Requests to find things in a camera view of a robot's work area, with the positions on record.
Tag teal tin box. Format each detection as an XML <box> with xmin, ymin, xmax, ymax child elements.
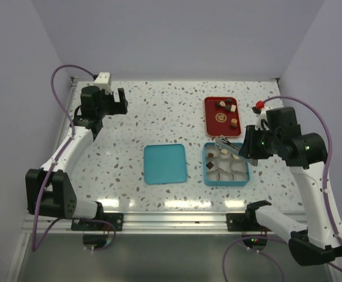
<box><xmin>202</xmin><ymin>143</ymin><xmax>250</xmax><ymax>187</ymax></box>

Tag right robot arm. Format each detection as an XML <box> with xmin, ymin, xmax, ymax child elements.
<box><xmin>239</xmin><ymin>107</ymin><xmax>342</xmax><ymax>266</ymax></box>

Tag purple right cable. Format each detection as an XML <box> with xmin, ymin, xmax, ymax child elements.
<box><xmin>222</xmin><ymin>96</ymin><xmax>342</xmax><ymax>282</ymax></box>

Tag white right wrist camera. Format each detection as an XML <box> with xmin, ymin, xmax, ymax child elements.
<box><xmin>252</xmin><ymin>101</ymin><xmax>270</xmax><ymax>130</ymax></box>

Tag red lacquer tray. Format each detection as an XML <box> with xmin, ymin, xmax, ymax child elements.
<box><xmin>204</xmin><ymin>96</ymin><xmax>242</xmax><ymax>138</ymax></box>

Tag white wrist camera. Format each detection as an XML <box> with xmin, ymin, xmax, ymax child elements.
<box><xmin>93</xmin><ymin>72</ymin><xmax>112</xmax><ymax>93</ymax></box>
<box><xmin>252</xmin><ymin>101</ymin><xmax>270</xmax><ymax>130</ymax></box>

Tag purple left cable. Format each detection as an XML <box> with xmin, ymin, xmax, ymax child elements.
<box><xmin>32</xmin><ymin>64</ymin><xmax>99</xmax><ymax>252</ymax></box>

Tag teal tin lid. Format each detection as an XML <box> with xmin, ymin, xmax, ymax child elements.
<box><xmin>143</xmin><ymin>144</ymin><xmax>187</xmax><ymax>184</ymax></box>

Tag dark square chocolate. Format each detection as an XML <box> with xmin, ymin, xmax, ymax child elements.
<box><xmin>206</xmin><ymin>162</ymin><xmax>214</xmax><ymax>169</ymax></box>

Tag metal tongs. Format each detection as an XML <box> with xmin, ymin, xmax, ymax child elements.
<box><xmin>214</xmin><ymin>136</ymin><xmax>258</xmax><ymax>166</ymax></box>

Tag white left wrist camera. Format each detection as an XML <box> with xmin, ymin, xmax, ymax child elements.
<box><xmin>93</xmin><ymin>72</ymin><xmax>112</xmax><ymax>93</ymax></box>

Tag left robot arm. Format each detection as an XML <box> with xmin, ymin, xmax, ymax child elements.
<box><xmin>25</xmin><ymin>86</ymin><xmax>128</xmax><ymax>231</ymax></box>

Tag purple cable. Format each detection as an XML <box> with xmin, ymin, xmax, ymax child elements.
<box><xmin>32</xmin><ymin>64</ymin><xmax>99</xmax><ymax>252</ymax></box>
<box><xmin>222</xmin><ymin>96</ymin><xmax>342</xmax><ymax>282</ymax></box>

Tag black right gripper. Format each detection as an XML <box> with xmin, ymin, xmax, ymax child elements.
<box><xmin>240</xmin><ymin>125</ymin><xmax>282</xmax><ymax>159</ymax></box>

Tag aluminium mounting rail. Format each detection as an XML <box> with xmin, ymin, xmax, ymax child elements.
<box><xmin>71</xmin><ymin>212</ymin><xmax>277</xmax><ymax>233</ymax></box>

